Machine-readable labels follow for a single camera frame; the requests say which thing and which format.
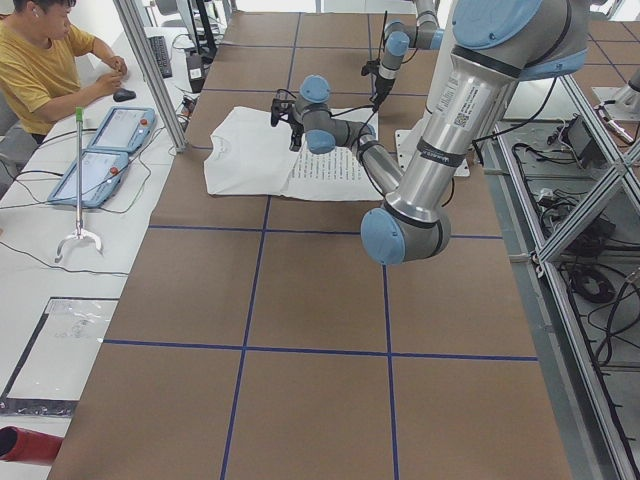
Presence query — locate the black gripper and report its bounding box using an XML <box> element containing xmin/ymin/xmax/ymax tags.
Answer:
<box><xmin>361</xmin><ymin>59</ymin><xmax>397</xmax><ymax>112</ymax></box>
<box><xmin>270</xmin><ymin>89</ymin><xmax>303</xmax><ymax>151</ymax></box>

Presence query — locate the white long-sleeve printed shirt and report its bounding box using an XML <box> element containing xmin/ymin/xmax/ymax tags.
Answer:
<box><xmin>204</xmin><ymin>106</ymin><xmax>381</xmax><ymax>201</ymax></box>

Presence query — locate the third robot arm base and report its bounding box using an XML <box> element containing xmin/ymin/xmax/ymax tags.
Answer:
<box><xmin>592</xmin><ymin>70</ymin><xmax>639</xmax><ymax>121</ymax></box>

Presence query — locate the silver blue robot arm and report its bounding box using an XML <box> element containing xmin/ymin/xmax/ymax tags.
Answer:
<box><xmin>271</xmin><ymin>1</ymin><xmax>590</xmax><ymax>265</ymax></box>
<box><xmin>361</xmin><ymin>0</ymin><xmax>444</xmax><ymax>112</ymax></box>

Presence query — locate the black keyboard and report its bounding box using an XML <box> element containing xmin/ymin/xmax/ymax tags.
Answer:
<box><xmin>147</xmin><ymin>36</ymin><xmax>173</xmax><ymax>79</ymax></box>

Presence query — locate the blue teach pendant far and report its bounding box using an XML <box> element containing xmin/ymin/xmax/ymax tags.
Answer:
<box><xmin>88</xmin><ymin>107</ymin><xmax>156</xmax><ymax>154</ymax></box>

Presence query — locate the blue teach pendant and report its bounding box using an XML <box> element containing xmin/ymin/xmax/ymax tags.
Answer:
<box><xmin>88</xmin><ymin>107</ymin><xmax>156</xmax><ymax>154</ymax></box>
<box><xmin>47</xmin><ymin>150</ymin><xmax>129</xmax><ymax>209</ymax></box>

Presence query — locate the black computer mouse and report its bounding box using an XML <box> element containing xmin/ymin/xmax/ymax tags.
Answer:
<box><xmin>112</xmin><ymin>88</ymin><xmax>136</xmax><ymax>103</ymax></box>

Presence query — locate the blue teach pendant near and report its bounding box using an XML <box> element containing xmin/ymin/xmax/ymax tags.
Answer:
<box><xmin>47</xmin><ymin>150</ymin><xmax>129</xmax><ymax>209</ymax></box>

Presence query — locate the person in yellow shirt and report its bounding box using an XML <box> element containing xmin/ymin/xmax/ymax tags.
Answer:
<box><xmin>1</xmin><ymin>0</ymin><xmax>128</xmax><ymax>144</ymax></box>

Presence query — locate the clear plastic bag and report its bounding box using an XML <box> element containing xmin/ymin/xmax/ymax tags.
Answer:
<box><xmin>1</xmin><ymin>297</ymin><xmax>118</xmax><ymax>418</ymax></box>

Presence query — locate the red cylinder object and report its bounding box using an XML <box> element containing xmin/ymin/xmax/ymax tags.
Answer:
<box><xmin>1</xmin><ymin>426</ymin><xmax>64</xmax><ymax>466</ymax></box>

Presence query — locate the aluminium frame structure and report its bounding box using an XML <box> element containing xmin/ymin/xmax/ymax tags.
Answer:
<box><xmin>479</xmin><ymin>65</ymin><xmax>639</xmax><ymax>479</ymax></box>

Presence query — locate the aluminium frame post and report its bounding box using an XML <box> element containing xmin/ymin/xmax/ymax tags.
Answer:
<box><xmin>113</xmin><ymin>0</ymin><xmax>187</xmax><ymax>153</ymax></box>

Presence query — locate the green-handled reacher grabber tool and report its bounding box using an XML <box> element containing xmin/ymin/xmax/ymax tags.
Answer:
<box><xmin>54</xmin><ymin>107</ymin><xmax>103</xmax><ymax>264</ymax></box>

